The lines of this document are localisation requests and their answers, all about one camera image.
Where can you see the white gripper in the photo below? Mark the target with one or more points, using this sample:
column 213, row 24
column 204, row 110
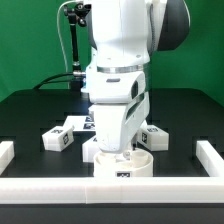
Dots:
column 120, row 104

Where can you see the white round stool seat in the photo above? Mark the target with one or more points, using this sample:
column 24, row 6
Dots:
column 107, row 165

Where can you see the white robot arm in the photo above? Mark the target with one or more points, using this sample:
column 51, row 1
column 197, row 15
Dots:
column 124, row 34

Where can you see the white marker sheet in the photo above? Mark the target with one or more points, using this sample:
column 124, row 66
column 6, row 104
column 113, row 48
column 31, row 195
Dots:
column 80, row 123

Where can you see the white U-shaped fence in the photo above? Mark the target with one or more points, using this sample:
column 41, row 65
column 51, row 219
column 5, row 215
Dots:
column 209, row 189

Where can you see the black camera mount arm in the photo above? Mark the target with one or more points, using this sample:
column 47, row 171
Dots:
column 76, row 16

